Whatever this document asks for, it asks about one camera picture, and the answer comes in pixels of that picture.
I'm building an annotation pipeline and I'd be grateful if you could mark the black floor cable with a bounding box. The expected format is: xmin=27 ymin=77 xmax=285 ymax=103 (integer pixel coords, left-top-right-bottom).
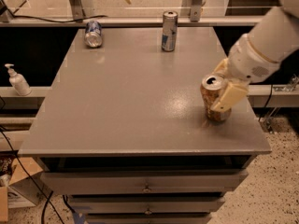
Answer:
xmin=0 ymin=94 xmax=66 ymax=224

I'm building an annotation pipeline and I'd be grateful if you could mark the left metal frame leg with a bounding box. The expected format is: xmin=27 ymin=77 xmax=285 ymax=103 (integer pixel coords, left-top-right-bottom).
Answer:
xmin=69 ymin=0 xmax=95 ymax=22

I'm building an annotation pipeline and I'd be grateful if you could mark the tall silver blue can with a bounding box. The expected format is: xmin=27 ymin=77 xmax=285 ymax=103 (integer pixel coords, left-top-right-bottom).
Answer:
xmin=162 ymin=11 xmax=178 ymax=52

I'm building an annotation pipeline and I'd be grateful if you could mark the grey drawer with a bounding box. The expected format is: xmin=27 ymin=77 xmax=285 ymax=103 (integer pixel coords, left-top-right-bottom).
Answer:
xmin=69 ymin=196 xmax=225 ymax=215
xmin=86 ymin=214 xmax=211 ymax=224
xmin=41 ymin=170 xmax=249 ymax=195

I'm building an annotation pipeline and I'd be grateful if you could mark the cardboard box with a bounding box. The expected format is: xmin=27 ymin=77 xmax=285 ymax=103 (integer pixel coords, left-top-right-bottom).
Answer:
xmin=0 ymin=155 xmax=43 ymax=221

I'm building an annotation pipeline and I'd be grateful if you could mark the blue can lying down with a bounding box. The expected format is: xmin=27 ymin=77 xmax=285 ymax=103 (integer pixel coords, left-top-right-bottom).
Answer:
xmin=84 ymin=21 xmax=103 ymax=48

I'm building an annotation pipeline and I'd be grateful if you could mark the black cable on ledge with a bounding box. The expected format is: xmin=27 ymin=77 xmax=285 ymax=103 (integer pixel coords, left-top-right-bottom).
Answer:
xmin=12 ymin=14 xmax=108 ymax=24

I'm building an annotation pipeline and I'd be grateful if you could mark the orange soda can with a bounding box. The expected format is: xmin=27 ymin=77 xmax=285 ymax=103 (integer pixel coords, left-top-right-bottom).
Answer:
xmin=200 ymin=74 xmax=231 ymax=122

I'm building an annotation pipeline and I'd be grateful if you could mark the white pump bottle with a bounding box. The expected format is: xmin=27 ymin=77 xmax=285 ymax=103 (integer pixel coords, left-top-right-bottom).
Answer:
xmin=5 ymin=63 xmax=31 ymax=96

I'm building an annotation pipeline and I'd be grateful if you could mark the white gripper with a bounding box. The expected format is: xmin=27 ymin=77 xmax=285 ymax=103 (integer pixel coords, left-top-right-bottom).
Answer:
xmin=210 ymin=34 xmax=280 ymax=113

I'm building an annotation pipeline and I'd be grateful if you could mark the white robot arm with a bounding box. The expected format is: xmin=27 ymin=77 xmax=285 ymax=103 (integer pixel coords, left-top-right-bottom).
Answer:
xmin=211 ymin=0 xmax=299 ymax=112

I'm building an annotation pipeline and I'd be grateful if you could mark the middle grey drawer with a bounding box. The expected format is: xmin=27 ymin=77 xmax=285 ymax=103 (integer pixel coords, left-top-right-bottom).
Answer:
xmin=69 ymin=196 xmax=225 ymax=215

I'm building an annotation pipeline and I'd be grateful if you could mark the top grey drawer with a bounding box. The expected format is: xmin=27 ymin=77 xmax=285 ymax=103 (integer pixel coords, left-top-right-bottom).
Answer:
xmin=41 ymin=170 xmax=249 ymax=195

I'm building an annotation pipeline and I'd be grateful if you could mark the grey drawer cabinet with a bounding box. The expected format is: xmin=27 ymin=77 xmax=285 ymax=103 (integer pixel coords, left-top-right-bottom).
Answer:
xmin=18 ymin=26 xmax=273 ymax=224

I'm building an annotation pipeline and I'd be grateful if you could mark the bottom grey drawer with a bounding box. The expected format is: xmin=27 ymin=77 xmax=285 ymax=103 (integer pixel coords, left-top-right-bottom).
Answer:
xmin=86 ymin=214 xmax=211 ymax=224

